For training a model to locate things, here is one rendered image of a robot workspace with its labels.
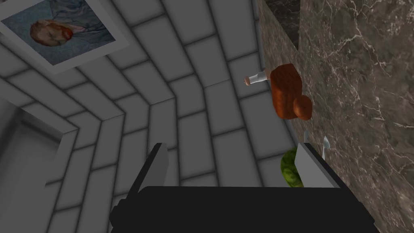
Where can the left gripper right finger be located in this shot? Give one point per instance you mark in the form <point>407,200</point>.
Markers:
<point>314,170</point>

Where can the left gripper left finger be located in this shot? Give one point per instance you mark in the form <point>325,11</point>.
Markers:
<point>154,168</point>

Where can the green round fruit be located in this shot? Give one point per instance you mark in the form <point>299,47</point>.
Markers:
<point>290,168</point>

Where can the silver spoon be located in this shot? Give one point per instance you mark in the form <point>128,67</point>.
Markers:
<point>324,145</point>

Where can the brown bread loaf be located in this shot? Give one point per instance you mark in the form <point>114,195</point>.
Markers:
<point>286,92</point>

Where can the white bottle with cork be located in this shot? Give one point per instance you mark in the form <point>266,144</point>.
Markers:
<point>257,78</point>

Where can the framed portrait painting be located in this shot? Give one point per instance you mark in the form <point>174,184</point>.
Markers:
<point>55,30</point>

